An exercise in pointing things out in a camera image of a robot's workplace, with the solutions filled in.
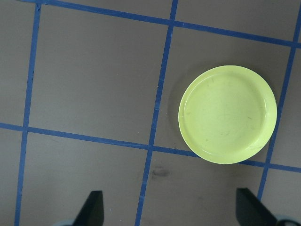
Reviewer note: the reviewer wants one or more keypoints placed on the yellow round plate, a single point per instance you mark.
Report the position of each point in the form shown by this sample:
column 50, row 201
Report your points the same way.
column 227, row 115

